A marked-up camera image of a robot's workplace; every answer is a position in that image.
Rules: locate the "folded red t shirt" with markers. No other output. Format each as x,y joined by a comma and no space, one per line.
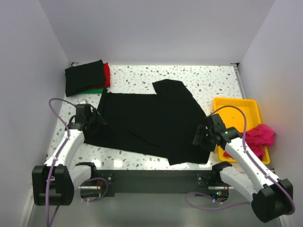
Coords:
107,77

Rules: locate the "yellow plastic tray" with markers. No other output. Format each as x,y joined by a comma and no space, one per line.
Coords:
230,110

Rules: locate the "folded green t shirt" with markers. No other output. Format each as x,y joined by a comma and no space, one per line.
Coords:
93,91

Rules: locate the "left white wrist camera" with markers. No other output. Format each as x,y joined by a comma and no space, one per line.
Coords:
83,101

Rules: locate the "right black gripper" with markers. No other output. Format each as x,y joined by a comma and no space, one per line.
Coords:
198,139

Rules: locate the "black t shirt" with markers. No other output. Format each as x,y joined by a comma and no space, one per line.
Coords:
161,124
82,77

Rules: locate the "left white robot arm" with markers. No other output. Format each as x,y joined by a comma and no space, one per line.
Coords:
55,182

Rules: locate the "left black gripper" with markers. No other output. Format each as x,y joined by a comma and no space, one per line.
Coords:
100,121

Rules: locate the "folded black t shirt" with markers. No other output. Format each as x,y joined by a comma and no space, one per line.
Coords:
82,77

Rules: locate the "crumpled pink t shirt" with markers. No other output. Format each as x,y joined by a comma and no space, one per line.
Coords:
259,139

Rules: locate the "aluminium frame rail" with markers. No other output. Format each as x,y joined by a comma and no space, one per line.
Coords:
28,206

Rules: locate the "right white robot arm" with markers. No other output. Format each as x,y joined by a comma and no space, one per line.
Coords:
269,196

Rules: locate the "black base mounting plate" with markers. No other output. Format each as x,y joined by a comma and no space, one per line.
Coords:
156,181

